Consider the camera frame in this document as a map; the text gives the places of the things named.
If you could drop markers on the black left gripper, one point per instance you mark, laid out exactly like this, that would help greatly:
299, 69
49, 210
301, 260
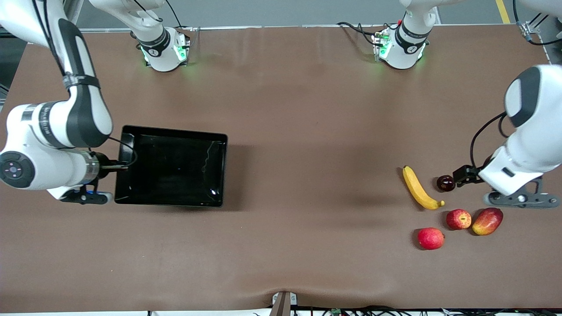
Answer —
467, 173

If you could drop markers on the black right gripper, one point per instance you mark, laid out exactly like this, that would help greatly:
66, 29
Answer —
105, 161

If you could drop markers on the red yellow apple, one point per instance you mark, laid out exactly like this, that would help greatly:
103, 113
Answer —
459, 219

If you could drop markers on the yellow banana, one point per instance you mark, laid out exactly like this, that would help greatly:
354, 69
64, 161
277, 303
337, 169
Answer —
417, 188

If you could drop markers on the black plastic tray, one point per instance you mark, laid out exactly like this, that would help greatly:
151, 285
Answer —
175, 166

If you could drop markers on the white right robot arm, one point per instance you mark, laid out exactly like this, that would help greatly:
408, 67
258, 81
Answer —
83, 114

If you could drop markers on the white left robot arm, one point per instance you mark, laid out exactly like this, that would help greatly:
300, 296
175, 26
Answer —
531, 145

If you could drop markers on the dark red plum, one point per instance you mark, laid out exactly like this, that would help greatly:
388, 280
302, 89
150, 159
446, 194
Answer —
445, 183

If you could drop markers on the red yellow mango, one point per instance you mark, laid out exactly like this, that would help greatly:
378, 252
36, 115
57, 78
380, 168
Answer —
487, 221

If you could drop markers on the red pomegranate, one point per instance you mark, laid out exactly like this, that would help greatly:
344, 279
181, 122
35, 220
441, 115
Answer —
430, 238

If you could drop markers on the brown table cover mat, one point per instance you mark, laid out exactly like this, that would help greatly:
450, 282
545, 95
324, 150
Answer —
307, 131

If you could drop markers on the aluminium frame bracket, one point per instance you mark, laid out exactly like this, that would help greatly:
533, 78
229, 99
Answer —
527, 30

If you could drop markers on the metal camera post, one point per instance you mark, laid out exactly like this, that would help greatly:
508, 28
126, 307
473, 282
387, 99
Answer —
283, 305

